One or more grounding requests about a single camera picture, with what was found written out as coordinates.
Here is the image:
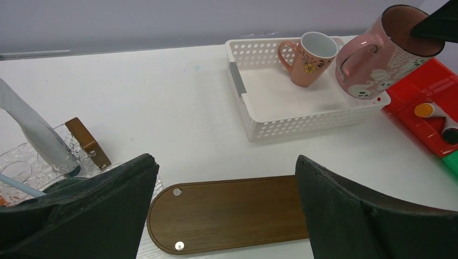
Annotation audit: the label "orange-pink mug white inside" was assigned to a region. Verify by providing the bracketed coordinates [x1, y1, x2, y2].
[277, 32, 339, 87]

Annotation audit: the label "black capped toothpaste tube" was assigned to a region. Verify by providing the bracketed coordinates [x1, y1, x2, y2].
[441, 117, 457, 145]

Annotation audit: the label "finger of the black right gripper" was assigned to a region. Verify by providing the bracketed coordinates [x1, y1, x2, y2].
[410, 0, 457, 43]

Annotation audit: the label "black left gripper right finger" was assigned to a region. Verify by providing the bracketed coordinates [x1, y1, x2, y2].
[295, 155, 457, 258]

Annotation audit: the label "white blue toothbrush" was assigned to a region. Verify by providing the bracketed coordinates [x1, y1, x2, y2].
[1, 174, 46, 197]

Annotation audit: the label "pink ghost pattern mug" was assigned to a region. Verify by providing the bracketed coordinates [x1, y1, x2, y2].
[335, 4, 445, 100]

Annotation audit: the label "white toothpaste tube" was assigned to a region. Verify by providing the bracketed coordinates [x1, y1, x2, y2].
[1, 80, 81, 177]

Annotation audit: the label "red plastic organizer tray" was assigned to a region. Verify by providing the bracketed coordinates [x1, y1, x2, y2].
[384, 58, 457, 158]

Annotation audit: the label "wooden acrylic toothbrush holder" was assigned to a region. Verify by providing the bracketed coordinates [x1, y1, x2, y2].
[1, 117, 113, 193]

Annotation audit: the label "grey-green ceramic mug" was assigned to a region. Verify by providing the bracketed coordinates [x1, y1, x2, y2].
[43, 177, 87, 194]

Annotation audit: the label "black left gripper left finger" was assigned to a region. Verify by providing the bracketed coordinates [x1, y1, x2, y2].
[1, 154, 159, 258]

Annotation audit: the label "green plastic tray insert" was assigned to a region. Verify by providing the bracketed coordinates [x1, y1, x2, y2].
[442, 151, 458, 176]

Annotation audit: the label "orange capped toothpaste tube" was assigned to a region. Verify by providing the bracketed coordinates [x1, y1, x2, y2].
[414, 103, 449, 118]

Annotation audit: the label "white perforated plastic basket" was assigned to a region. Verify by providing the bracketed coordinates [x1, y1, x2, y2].
[225, 38, 390, 142]

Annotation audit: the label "brown oval wooden tray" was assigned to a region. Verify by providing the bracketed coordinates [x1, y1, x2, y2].
[146, 175, 308, 255]

